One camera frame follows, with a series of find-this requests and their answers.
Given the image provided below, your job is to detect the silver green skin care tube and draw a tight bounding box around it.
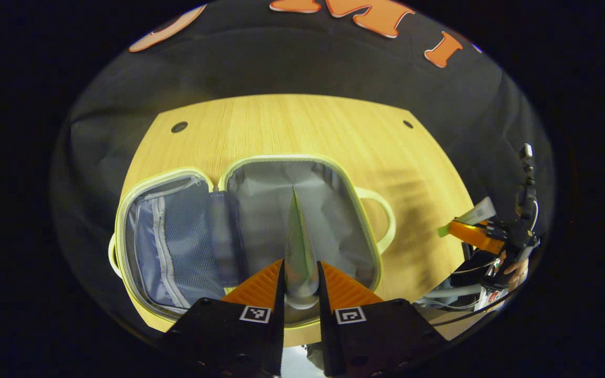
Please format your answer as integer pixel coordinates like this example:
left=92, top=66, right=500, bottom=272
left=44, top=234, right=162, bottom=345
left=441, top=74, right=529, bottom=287
left=284, top=186, right=320, bottom=310

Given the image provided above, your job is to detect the grey cable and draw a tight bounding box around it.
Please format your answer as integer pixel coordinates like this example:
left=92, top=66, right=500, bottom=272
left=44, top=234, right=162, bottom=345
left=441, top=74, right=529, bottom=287
left=417, top=283, right=492, bottom=311

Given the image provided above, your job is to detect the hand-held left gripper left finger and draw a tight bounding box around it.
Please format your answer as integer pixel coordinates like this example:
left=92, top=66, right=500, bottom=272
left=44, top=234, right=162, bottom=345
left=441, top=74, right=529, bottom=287
left=157, top=258, right=286, bottom=377

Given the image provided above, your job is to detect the white green skin care tube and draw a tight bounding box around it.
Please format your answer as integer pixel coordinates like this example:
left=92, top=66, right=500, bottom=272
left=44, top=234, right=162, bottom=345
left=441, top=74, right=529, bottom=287
left=437, top=197, right=497, bottom=238

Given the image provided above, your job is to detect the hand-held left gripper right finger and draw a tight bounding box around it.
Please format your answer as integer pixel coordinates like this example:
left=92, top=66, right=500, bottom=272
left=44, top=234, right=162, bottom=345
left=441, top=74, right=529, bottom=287
left=317, top=260, right=448, bottom=377

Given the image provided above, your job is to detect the black backdrop cloth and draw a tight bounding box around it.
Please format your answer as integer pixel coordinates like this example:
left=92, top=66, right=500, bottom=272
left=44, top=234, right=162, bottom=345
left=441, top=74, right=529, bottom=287
left=50, top=0, right=555, bottom=342

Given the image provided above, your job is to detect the pale yellow suitcase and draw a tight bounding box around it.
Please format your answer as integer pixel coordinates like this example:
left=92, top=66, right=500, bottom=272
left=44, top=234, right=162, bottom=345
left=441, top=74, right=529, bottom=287
left=108, top=154, right=397, bottom=329

